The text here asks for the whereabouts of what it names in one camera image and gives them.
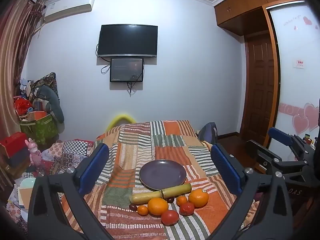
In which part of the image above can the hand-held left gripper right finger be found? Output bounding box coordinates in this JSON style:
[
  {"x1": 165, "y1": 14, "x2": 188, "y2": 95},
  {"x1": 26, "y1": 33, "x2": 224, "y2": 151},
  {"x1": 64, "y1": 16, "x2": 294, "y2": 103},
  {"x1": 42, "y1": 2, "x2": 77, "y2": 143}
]
[{"x1": 207, "y1": 143, "x2": 294, "y2": 240}]

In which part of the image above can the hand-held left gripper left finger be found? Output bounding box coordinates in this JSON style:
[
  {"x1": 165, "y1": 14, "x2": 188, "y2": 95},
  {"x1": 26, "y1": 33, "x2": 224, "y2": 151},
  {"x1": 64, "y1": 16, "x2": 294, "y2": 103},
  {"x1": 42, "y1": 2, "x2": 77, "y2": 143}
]
[{"x1": 27, "y1": 143, "x2": 118, "y2": 240}]

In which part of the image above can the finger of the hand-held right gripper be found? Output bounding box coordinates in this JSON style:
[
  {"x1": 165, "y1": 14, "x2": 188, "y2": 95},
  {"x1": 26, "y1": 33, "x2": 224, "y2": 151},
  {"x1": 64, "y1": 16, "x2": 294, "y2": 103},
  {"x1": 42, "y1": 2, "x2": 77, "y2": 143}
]
[
  {"x1": 267, "y1": 127, "x2": 310, "y2": 153},
  {"x1": 246, "y1": 140, "x2": 309, "y2": 174}
]

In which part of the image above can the large orange with sticker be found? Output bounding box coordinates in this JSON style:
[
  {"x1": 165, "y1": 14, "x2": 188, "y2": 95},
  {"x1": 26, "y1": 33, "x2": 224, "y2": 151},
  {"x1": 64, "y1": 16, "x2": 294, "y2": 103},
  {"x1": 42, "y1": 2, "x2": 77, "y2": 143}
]
[{"x1": 188, "y1": 189, "x2": 209, "y2": 208}]

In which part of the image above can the thin sugarcane piece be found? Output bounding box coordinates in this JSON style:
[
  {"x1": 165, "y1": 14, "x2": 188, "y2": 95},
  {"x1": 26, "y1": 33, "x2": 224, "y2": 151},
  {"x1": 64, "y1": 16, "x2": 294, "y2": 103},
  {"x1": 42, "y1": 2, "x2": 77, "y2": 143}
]
[{"x1": 161, "y1": 184, "x2": 192, "y2": 197}]

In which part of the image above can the red tomato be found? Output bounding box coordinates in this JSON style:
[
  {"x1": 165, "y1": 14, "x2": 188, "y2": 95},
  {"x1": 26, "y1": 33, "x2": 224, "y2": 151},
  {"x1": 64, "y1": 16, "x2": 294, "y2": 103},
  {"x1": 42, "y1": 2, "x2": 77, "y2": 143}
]
[
  {"x1": 161, "y1": 210, "x2": 180, "y2": 225},
  {"x1": 179, "y1": 202, "x2": 195, "y2": 216}
]

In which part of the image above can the thick sugarcane piece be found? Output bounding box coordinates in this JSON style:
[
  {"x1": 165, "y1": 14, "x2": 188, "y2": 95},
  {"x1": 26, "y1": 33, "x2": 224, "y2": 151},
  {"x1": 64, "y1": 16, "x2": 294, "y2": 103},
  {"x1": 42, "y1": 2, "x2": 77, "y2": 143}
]
[{"x1": 130, "y1": 191, "x2": 163, "y2": 204}]

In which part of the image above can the dark purple plate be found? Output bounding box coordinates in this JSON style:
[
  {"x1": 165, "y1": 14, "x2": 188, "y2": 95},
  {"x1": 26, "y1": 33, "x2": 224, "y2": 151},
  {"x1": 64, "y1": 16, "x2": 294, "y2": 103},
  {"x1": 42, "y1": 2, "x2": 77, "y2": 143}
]
[{"x1": 139, "y1": 159, "x2": 187, "y2": 191}]

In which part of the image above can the large plain orange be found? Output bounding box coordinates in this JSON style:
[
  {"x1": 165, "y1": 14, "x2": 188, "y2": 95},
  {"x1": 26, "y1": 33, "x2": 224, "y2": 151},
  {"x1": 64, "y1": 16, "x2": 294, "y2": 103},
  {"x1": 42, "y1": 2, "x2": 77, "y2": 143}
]
[{"x1": 147, "y1": 197, "x2": 169, "y2": 216}]

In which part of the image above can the checkered quilt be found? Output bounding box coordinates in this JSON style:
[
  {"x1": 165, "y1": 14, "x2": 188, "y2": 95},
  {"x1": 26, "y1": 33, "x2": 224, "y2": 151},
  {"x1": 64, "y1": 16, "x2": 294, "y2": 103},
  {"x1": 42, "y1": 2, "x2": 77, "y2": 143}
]
[{"x1": 32, "y1": 140, "x2": 97, "y2": 178}]

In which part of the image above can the dark backpack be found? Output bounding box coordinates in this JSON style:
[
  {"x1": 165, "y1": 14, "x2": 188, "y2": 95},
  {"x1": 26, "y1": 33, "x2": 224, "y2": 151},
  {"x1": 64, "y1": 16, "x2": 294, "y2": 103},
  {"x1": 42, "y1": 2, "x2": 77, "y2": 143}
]
[{"x1": 197, "y1": 122, "x2": 219, "y2": 144}]

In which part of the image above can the white wardrobe door with hearts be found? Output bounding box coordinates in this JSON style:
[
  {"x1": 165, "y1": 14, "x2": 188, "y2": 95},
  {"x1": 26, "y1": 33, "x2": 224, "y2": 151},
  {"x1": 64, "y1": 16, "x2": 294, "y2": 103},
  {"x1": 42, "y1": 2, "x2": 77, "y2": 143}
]
[{"x1": 268, "y1": 0, "x2": 320, "y2": 161}]

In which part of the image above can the yellow hoop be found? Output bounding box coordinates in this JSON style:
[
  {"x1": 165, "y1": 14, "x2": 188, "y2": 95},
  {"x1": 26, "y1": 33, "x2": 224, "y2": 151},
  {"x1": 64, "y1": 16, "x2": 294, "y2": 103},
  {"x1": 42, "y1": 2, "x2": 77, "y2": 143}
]
[{"x1": 106, "y1": 114, "x2": 137, "y2": 132}]

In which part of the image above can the brown wooden door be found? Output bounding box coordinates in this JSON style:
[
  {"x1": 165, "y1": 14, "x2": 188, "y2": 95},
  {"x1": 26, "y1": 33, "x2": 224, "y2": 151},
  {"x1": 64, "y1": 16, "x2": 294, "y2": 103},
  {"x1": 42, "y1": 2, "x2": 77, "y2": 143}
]
[{"x1": 240, "y1": 30, "x2": 281, "y2": 146}]

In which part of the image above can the striped patchwork blanket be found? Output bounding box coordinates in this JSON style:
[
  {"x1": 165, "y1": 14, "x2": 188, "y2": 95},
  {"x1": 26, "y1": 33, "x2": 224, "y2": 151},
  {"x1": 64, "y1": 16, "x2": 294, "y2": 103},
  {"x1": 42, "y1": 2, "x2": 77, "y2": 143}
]
[{"x1": 60, "y1": 120, "x2": 260, "y2": 240}]

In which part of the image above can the pink plush toy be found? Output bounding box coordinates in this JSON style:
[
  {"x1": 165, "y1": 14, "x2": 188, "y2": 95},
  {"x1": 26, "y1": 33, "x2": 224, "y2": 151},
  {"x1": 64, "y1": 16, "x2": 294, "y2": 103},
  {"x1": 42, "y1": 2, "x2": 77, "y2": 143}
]
[{"x1": 27, "y1": 138, "x2": 42, "y2": 167}]

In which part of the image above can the green storage box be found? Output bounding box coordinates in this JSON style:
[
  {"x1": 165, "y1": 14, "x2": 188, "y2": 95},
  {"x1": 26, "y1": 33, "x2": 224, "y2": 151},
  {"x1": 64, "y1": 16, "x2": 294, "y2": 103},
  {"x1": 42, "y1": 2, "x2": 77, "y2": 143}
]
[{"x1": 19, "y1": 112, "x2": 59, "y2": 145}]

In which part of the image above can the grey plush toy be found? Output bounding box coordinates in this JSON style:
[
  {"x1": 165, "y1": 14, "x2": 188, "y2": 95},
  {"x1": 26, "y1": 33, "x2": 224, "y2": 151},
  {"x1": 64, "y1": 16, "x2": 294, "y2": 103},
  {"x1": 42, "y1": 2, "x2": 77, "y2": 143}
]
[{"x1": 35, "y1": 85, "x2": 65, "y2": 124}]

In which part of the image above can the red box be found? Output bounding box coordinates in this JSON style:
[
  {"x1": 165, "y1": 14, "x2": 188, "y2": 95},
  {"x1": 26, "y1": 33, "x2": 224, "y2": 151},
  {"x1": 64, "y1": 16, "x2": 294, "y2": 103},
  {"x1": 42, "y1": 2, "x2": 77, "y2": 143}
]
[{"x1": 0, "y1": 131, "x2": 28, "y2": 159}]

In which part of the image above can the floral printed cloth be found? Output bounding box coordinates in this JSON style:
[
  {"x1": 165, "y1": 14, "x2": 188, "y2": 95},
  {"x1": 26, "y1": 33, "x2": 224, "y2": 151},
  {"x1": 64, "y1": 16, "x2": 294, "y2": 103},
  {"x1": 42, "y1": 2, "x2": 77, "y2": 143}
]
[{"x1": 6, "y1": 180, "x2": 34, "y2": 233}]

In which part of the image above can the red plastic bag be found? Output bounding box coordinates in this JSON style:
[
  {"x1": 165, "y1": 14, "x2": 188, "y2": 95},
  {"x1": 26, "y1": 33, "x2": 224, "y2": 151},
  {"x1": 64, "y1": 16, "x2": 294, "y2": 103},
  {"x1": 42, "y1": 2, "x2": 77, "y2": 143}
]
[{"x1": 14, "y1": 97, "x2": 33, "y2": 117}]

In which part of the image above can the floral fabric bag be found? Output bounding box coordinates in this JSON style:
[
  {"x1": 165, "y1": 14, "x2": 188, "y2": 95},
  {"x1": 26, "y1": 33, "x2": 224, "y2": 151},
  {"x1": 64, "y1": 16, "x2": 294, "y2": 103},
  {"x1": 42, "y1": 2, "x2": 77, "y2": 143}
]
[{"x1": 34, "y1": 72, "x2": 59, "y2": 98}]

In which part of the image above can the wooden overhead cabinet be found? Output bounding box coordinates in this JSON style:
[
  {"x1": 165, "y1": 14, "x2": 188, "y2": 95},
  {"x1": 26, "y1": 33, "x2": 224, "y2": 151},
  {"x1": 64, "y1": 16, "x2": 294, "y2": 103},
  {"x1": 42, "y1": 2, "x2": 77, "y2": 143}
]
[{"x1": 214, "y1": 0, "x2": 308, "y2": 37}]

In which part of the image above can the striped red curtain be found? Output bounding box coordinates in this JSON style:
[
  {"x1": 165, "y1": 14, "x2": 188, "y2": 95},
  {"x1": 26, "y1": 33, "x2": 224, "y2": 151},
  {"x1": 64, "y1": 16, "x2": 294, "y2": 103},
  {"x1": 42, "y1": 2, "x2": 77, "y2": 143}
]
[{"x1": 0, "y1": 0, "x2": 46, "y2": 140}]

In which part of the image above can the white air conditioner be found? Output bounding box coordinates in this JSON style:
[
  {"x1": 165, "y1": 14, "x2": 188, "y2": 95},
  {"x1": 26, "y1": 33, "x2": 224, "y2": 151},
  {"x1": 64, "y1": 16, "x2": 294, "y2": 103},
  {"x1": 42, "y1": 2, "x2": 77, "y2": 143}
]
[{"x1": 42, "y1": 0, "x2": 96, "y2": 23}]

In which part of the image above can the black television cable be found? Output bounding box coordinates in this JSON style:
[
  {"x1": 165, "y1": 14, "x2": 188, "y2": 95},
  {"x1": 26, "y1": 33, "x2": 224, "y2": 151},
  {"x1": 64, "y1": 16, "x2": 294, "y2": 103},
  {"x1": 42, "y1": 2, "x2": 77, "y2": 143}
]
[{"x1": 96, "y1": 44, "x2": 112, "y2": 75}]

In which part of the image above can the small black wall monitor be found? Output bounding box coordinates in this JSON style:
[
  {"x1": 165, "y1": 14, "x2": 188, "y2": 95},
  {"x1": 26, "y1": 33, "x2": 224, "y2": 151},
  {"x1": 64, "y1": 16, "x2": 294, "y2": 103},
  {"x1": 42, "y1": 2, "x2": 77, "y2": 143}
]
[{"x1": 110, "y1": 58, "x2": 145, "y2": 83}]

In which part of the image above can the black wall television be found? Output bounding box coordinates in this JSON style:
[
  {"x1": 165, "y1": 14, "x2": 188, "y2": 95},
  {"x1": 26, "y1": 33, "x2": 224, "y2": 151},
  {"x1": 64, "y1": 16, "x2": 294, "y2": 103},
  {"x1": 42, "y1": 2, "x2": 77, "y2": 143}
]
[{"x1": 97, "y1": 24, "x2": 158, "y2": 58}]

